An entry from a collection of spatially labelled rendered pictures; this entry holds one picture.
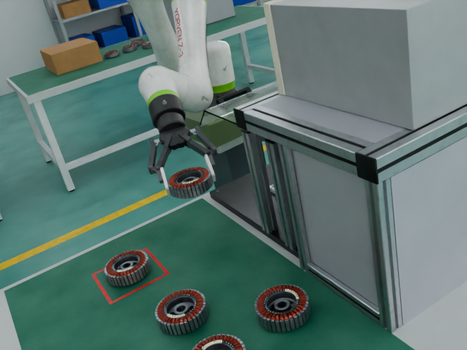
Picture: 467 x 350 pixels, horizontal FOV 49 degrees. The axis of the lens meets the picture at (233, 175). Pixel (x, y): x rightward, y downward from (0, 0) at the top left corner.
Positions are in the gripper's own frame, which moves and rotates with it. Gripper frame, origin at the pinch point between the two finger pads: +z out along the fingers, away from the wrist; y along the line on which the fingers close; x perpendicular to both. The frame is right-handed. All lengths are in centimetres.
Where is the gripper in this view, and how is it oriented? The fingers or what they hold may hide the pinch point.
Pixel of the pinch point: (189, 179)
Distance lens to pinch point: 129.9
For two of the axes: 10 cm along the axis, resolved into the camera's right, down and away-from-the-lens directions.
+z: 3.1, 7.8, -5.5
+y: -9.5, 2.9, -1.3
